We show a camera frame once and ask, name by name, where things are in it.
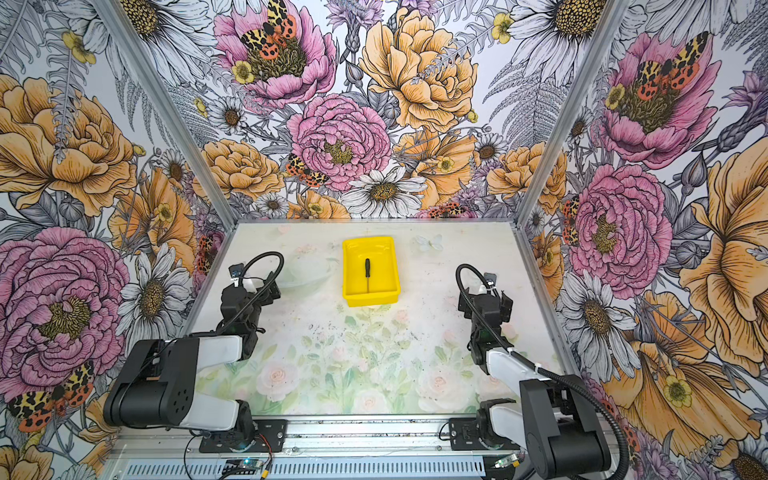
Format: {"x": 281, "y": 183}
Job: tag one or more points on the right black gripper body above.
{"x": 469, "y": 300}

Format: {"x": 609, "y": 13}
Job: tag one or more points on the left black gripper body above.
{"x": 262, "y": 301}

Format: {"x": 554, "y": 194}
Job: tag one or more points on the black handled screwdriver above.
{"x": 367, "y": 272}

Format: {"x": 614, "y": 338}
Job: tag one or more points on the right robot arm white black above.
{"x": 552, "y": 419}

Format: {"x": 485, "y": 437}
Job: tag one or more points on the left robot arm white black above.
{"x": 156, "y": 386}

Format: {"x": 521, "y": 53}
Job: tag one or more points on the yellow plastic bin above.
{"x": 385, "y": 283}

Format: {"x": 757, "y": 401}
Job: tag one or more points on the green circuit board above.
{"x": 247, "y": 467}

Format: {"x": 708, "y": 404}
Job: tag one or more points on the left aluminium frame post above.
{"x": 137, "y": 56}

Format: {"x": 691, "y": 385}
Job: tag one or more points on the aluminium frame post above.
{"x": 606, "y": 30}
{"x": 137, "y": 56}

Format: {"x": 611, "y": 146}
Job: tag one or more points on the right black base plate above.
{"x": 468, "y": 434}

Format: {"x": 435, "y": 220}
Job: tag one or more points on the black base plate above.
{"x": 263, "y": 436}
{"x": 468, "y": 434}

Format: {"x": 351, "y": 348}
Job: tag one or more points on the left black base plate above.
{"x": 263, "y": 436}

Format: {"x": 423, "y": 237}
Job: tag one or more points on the aluminium mounting rail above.
{"x": 314, "y": 436}

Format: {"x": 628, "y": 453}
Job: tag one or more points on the white slotted cable duct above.
{"x": 457, "y": 467}

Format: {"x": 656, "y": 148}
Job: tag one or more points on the right aluminium frame post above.
{"x": 606, "y": 30}

